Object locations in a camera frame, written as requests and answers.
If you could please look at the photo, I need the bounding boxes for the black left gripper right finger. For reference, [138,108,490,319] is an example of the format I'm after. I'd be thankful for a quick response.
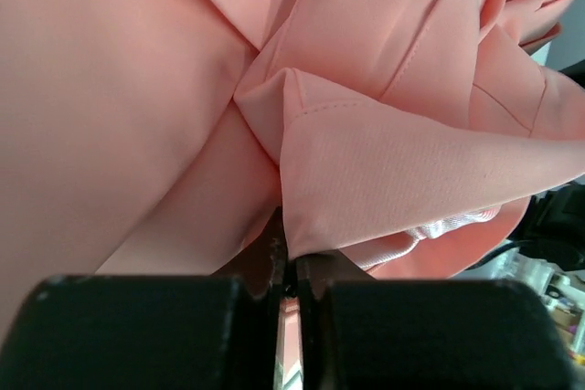
[294,250,374,299]

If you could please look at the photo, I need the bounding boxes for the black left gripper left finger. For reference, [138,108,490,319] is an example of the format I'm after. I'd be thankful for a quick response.
[228,207,287,297]

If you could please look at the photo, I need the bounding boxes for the pink pleated skirt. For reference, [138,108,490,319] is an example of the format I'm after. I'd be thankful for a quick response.
[0,0,585,390]

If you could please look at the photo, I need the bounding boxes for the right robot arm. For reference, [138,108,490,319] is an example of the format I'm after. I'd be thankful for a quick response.
[474,183,584,271]

